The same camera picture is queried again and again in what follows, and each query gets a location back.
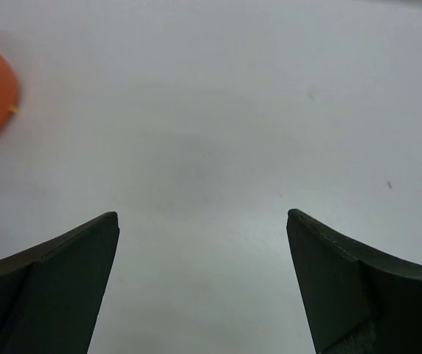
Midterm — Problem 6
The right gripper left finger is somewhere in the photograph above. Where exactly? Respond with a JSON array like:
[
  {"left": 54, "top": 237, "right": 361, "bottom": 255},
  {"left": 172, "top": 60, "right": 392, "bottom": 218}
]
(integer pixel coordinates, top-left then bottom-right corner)
[{"left": 0, "top": 212, "right": 120, "bottom": 353}]

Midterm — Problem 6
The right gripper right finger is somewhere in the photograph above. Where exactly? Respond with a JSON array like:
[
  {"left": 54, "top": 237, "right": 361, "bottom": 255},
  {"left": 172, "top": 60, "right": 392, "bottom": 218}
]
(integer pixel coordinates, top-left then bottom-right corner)
[{"left": 286, "top": 209, "right": 422, "bottom": 353}]

